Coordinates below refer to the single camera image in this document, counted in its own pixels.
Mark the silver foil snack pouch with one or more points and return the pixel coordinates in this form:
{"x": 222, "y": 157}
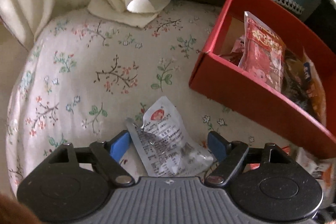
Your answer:
{"x": 164, "y": 145}

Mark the red clear snack pouch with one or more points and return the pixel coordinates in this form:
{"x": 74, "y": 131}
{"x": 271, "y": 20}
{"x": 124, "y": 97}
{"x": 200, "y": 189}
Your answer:
{"x": 263, "y": 54}

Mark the red cardboard box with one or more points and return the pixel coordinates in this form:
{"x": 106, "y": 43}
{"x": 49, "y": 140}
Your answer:
{"x": 224, "y": 82}

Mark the white pink snack packet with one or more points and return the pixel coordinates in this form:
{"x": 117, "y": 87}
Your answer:
{"x": 237, "y": 51}

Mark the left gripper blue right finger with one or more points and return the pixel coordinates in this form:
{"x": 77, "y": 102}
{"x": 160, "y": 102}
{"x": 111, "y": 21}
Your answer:
{"x": 230, "y": 157}

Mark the dark clear snack packet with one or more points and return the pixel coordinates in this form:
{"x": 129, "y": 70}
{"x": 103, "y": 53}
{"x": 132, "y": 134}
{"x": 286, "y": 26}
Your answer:
{"x": 293, "y": 84}

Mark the long red white snack packet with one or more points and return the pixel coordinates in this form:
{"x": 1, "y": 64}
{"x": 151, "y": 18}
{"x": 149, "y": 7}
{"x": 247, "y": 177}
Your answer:
{"x": 274, "y": 156}

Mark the person's hand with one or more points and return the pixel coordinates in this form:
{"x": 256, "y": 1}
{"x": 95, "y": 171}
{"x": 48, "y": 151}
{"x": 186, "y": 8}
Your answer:
{"x": 12, "y": 212}

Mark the white spicy noodle snack bag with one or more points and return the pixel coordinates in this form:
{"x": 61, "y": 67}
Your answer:
{"x": 322, "y": 170}

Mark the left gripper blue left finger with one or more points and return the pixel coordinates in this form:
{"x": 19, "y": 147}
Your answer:
{"x": 107, "y": 156}

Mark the orange clear snack packet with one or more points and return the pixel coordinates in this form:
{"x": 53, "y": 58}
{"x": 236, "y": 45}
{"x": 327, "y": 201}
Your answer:
{"x": 314, "y": 89}

